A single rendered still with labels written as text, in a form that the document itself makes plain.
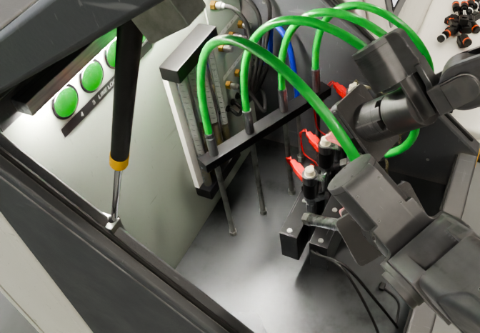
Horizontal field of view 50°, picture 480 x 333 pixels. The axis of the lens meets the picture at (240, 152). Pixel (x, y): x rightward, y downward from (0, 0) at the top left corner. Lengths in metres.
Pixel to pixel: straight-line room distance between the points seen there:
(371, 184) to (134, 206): 0.56
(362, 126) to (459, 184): 0.46
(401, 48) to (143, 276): 0.42
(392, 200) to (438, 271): 0.09
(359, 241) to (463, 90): 0.21
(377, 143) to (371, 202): 0.26
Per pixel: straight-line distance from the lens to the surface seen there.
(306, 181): 0.91
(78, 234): 0.67
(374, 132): 0.72
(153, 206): 1.03
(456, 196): 1.13
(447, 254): 0.46
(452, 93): 0.65
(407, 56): 0.67
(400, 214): 0.52
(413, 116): 0.67
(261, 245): 1.18
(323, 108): 0.63
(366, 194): 0.51
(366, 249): 0.65
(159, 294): 0.68
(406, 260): 0.48
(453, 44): 1.47
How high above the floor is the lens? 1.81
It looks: 46 degrees down
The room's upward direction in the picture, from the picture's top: 11 degrees counter-clockwise
